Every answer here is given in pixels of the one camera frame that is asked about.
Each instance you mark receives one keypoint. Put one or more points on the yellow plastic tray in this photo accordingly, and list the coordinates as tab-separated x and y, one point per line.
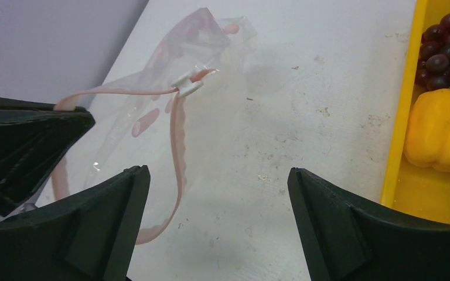
421	192

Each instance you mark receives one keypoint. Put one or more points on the clear pink-dotted zip bag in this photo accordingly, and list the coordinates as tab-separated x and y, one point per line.
172	116

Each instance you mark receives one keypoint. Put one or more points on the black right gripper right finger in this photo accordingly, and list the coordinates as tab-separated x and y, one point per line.
348	237

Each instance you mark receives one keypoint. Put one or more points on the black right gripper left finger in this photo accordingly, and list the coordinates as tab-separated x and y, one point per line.
86	236

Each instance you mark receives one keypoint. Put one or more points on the dark red grape bunch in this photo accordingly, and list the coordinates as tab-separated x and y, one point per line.
433	65

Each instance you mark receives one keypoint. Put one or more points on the yellow bell pepper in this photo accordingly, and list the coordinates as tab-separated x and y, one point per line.
427	138

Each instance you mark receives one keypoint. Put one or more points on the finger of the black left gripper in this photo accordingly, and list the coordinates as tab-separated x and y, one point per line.
33	139

